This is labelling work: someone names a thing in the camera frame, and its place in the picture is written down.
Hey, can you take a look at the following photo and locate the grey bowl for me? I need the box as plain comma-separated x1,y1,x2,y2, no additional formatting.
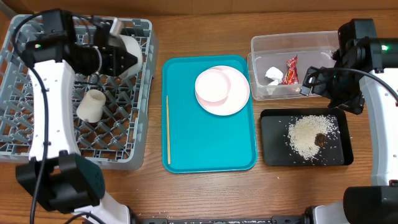
119,35,143,79

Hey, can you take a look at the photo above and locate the red snack wrapper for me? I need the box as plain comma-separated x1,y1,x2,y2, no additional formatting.
282,56,299,85

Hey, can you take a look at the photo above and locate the brown food scrap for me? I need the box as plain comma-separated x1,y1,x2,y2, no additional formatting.
314,133,326,147

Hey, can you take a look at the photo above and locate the pile of rice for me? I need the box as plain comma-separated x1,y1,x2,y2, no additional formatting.
284,115,340,162

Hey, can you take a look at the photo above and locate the white cup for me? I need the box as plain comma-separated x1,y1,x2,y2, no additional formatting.
76,90,106,123

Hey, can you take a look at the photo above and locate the white napkin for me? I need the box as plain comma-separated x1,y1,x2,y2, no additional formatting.
265,67,284,85

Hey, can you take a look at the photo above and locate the small pink plate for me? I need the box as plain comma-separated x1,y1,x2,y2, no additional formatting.
195,68,231,103

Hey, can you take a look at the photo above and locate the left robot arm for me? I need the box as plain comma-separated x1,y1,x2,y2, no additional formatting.
16,9,142,223

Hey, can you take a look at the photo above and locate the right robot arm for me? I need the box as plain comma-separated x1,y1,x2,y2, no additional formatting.
300,19,397,224

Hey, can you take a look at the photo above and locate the wooden chopstick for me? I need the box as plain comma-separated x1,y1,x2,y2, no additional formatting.
166,95,171,165

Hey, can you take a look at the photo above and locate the grey dish rack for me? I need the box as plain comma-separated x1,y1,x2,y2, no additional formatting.
1,14,159,170

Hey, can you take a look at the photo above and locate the clear plastic bin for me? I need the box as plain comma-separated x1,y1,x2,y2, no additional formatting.
248,30,339,101

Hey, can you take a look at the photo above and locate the black tray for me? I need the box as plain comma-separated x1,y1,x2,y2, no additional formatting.
260,108,354,167

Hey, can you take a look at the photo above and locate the large white plate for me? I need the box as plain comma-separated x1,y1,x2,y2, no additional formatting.
195,65,250,116

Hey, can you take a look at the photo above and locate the teal serving tray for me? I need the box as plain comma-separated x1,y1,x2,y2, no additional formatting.
162,55,257,174

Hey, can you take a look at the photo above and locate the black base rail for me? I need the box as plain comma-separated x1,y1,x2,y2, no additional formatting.
138,215,313,224

